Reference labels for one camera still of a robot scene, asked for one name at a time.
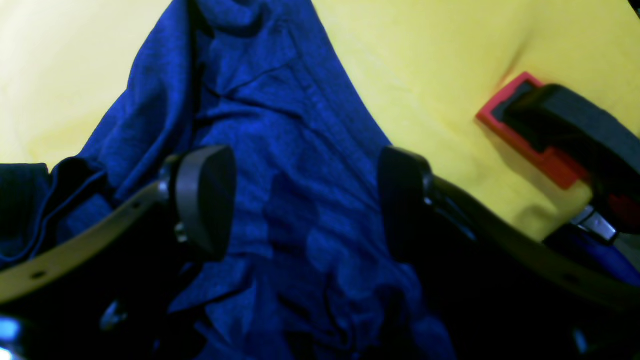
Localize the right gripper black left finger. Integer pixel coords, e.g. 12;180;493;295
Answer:
1;145;237;360

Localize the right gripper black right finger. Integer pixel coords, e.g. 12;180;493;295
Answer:
377;146;639;360

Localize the blue long-sleeve T-shirt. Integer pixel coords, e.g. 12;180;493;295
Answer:
1;0;457;360

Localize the red clamp top left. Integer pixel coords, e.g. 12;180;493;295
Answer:
477;71;640;244

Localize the yellow table cloth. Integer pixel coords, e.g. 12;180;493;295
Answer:
1;0;639;240

